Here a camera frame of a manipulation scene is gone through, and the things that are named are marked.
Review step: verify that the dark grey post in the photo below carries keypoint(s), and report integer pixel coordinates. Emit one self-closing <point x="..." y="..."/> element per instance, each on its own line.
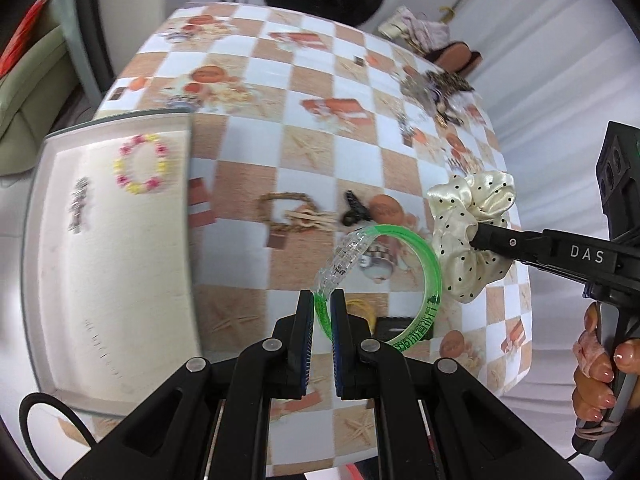
<point x="97" y="35"/>

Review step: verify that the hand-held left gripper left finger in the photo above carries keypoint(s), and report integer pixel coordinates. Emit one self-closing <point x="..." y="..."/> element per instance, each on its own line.
<point x="302" y="345"/>

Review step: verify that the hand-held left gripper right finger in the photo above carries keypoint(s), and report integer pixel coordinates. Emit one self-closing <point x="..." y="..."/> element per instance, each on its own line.
<point x="340" y="350"/>

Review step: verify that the red object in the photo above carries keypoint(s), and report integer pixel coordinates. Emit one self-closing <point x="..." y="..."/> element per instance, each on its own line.
<point x="20" y="35"/>

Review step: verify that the pile of assorted jewelry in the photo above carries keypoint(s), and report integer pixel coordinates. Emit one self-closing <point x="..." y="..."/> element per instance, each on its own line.
<point x="440" y="92"/>

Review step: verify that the pale green sofa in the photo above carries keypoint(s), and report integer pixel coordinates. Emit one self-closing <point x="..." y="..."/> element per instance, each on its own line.
<point x="30" y="95"/>

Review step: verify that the black claw hair clip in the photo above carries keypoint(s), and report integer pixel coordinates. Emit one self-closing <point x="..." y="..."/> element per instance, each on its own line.
<point x="354" y="209"/>

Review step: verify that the black comb hair clip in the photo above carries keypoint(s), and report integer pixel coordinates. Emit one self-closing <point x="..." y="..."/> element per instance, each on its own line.
<point x="395" y="327"/>

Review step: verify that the silver pendant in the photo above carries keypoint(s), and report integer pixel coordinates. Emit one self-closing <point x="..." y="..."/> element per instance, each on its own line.
<point x="406" y="130"/>

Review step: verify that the brown slipper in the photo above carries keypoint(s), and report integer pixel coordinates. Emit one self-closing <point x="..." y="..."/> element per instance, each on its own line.
<point x="457" y="57"/>

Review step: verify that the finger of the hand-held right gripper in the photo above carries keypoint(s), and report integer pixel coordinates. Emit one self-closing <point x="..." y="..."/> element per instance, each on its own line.
<point x="510" y="242"/>

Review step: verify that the white jewelry tray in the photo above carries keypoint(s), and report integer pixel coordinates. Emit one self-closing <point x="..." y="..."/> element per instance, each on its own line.
<point x="100" y="270"/>

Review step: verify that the pile of light clothes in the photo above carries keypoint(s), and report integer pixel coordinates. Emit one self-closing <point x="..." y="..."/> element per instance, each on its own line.
<point x="415" y="27"/>

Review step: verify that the person's right hand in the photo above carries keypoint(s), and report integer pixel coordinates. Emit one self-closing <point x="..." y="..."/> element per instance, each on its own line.
<point x="592" y="360"/>

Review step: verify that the green and clear bangle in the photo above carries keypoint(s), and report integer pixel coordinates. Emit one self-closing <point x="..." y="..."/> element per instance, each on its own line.
<point x="422" y="255"/>

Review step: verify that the checkered printed tablecloth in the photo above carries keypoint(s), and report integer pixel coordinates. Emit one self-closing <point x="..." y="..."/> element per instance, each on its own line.
<point x="310" y="160"/>

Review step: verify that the cream polka dot scrunchie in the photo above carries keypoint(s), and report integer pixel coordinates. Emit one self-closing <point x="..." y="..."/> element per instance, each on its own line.
<point x="460" y="205"/>

